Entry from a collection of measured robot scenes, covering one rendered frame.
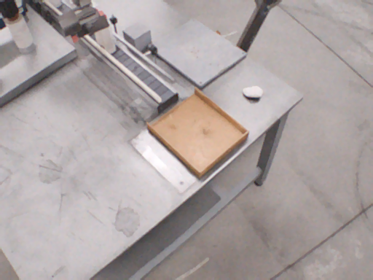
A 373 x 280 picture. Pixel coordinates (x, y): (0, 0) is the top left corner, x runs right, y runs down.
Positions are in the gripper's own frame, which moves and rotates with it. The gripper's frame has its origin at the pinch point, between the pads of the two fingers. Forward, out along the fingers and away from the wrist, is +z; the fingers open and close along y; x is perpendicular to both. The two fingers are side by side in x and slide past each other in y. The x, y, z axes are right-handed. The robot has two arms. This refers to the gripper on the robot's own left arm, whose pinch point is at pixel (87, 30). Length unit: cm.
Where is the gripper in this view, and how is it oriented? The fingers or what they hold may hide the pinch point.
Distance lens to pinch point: 138.3
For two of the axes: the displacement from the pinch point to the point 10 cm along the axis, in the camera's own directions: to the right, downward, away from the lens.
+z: -3.1, -0.4, 9.5
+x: 4.4, 8.8, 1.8
